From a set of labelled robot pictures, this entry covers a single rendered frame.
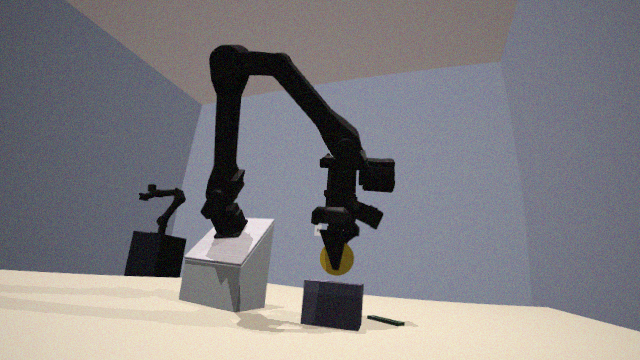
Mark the gold coin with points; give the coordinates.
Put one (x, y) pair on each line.
(346, 261)

